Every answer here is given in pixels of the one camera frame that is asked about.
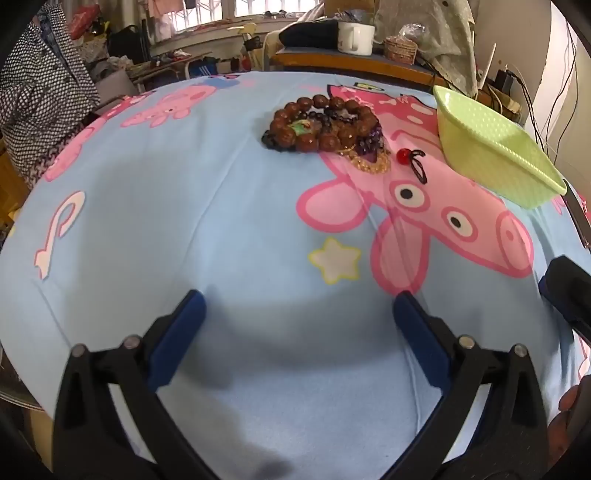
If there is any black bag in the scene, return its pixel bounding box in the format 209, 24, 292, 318
108, 25, 149, 64

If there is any grey cloth garment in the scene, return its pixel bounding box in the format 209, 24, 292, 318
374, 0, 481, 97

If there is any black cloth bundle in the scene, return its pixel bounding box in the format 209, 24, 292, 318
279, 19, 340, 49

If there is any blue striped shoebox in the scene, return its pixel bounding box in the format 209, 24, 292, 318
187, 62, 219, 80

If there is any window with metal grille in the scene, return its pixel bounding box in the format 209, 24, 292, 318
175, 0, 324, 29

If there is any woven wicker basket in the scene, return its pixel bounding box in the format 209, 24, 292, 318
384, 36, 419, 64

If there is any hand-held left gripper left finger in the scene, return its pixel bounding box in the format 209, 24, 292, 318
52, 289, 218, 480

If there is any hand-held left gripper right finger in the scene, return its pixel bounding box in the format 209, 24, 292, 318
383, 290, 551, 480

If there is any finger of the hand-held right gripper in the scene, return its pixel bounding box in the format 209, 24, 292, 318
538, 255, 591, 344
564, 181, 591, 252

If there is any brown wooden bead bracelet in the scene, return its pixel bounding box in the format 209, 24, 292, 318
269, 95, 380, 154

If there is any amber bead bracelet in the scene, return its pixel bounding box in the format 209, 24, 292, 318
339, 148, 392, 175

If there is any green plastic basket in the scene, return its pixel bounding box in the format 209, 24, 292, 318
433, 85, 568, 209

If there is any black hair tie red bead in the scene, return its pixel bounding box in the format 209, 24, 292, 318
397, 148, 428, 184

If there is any red bag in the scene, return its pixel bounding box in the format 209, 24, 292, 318
69, 6, 100, 40

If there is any purple crystal chip bracelet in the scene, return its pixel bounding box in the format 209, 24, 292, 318
355, 127, 386, 155

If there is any black bead bracelet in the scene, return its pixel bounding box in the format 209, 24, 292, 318
261, 129, 296, 151

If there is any person's right hand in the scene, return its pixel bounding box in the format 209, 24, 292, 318
547, 383, 583, 464

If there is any white router antenna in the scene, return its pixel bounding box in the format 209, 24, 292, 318
478, 43, 498, 91

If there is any blue pink cartoon printed blanket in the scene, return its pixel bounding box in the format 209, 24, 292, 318
0, 71, 591, 480

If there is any wooden desk blue top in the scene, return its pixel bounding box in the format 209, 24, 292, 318
270, 46, 462, 90

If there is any black cable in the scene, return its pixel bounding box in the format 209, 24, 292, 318
531, 23, 583, 158

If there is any white enamel mug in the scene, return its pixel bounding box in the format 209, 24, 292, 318
337, 21, 376, 56

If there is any cluttered low table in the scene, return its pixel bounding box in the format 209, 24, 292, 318
133, 52, 214, 93

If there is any black white dotted garment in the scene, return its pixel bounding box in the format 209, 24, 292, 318
0, 4, 100, 190

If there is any clear plastic bag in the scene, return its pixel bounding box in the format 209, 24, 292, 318
398, 24, 432, 45

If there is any dark purple bead bracelet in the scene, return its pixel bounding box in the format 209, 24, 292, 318
307, 107, 358, 126

